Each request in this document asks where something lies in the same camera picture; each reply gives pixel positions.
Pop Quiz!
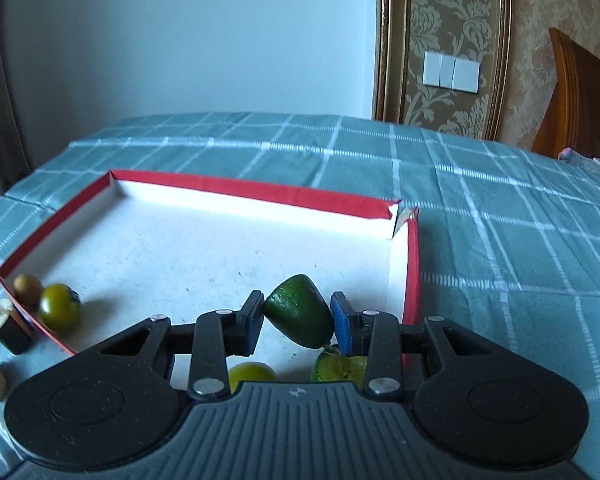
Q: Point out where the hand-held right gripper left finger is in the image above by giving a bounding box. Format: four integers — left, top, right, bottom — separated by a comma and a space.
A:
97, 290, 266, 402

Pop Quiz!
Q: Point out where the red shallow cardboard box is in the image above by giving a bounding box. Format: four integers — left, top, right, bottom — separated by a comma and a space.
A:
0, 169, 422, 396

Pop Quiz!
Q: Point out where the pink grey cloth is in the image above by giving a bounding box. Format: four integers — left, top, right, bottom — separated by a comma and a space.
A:
557, 147, 600, 178

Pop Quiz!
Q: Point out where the wooden headboard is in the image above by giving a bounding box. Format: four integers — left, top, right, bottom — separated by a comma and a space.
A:
531, 27, 600, 161

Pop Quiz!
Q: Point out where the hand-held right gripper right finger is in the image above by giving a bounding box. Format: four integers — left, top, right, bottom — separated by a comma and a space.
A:
330, 291, 506, 401

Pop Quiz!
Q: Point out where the green tomato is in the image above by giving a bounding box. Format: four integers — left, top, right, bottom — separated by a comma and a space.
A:
39, 283, 81, 332
228, 361, 279, 393

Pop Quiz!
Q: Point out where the green avocado-like fruit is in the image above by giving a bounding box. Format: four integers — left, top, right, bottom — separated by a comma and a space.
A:
264, 274, 335, 350

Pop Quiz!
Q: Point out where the teal checked tablecloth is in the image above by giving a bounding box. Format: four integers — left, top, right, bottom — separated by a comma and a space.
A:
0, 111, 600, 480

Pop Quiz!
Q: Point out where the gold framed wallpaper panel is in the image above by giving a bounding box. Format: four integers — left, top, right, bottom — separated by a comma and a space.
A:
374, 0, 512, 142

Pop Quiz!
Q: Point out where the white wall switch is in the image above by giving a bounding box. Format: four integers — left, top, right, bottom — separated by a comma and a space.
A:
422, 52, 480, 94

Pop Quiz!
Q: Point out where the green cucumber piece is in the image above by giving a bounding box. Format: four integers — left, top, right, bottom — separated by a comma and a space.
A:
310, 345, 370, 390

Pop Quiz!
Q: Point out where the small brown round fruit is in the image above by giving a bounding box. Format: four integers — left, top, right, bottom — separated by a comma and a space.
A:
13, 274, 44, 307

